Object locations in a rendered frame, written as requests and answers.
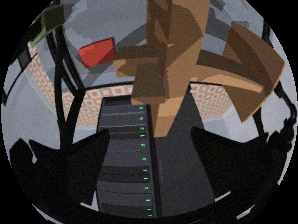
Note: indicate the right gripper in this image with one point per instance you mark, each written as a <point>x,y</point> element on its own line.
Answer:
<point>288,132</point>

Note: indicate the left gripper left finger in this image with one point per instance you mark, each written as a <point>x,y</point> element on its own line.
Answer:
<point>77,165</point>

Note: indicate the red rectangular block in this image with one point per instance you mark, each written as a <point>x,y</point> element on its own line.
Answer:
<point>98,53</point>

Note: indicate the wooden end board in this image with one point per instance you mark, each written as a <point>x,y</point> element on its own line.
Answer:
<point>176,28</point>
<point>248,49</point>

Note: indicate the wooden rail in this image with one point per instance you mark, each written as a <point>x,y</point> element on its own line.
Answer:
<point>210,67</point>

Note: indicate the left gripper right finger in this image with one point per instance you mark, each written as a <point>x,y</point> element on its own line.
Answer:
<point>223,159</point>

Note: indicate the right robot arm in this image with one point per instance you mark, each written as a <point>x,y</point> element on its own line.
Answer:
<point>293,112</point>

